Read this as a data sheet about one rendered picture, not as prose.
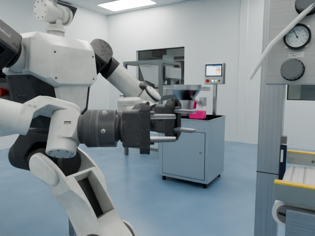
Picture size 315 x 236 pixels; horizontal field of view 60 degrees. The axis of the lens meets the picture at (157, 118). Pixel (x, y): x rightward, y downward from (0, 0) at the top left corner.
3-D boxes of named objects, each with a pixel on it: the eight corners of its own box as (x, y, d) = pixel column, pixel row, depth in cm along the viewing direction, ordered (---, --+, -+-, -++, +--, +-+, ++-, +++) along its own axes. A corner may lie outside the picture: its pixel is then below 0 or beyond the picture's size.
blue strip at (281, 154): (276, 215, 76) (280, 144, 74) (276, 214, 77) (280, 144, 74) (282, 216, 75) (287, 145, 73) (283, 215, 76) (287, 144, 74)
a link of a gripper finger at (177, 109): (191, 114, 76) (172, 112, 79) (197, 113, 78) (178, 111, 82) (191, 108, 75) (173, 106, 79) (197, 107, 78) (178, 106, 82)
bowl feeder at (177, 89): (166, 115, 330) (166, 84, 326) (179, 113, 360) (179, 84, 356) (204, 118, 305) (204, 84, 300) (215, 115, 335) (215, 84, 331)
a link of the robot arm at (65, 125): (97, 102, 62) (47, 102, 62) (93, 146, 57) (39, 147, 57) (104, 123, 72) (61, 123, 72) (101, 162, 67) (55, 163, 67)
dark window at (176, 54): (138, 96, 676) (138, 50, 664) (138, 96, 678) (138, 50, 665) (186, 97, 608) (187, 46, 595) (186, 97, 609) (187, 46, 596)
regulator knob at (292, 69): (278, 80, 42) (280, 50, 41) (280, 81, 44) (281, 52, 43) (303, 80, 40) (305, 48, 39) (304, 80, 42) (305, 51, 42)
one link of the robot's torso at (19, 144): (6, 172, 104) (3, 126, 102) (36, 164, 115) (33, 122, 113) (56, 185, 90) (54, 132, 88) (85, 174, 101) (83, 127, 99)
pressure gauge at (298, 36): (282, 49, 42) (283, 25, 42) (283, 50, 43) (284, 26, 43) (310, 48, 40) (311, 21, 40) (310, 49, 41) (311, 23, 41)
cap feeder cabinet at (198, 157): (157, 180, 327) (157, 116, 318) (179, 167, 375) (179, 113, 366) (207, 190, 294) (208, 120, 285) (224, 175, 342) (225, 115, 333)
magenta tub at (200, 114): (188, 118, 300) (188, 110, 299) (193, 117, 310) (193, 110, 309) (202, 119, 292) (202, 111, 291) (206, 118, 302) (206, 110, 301)
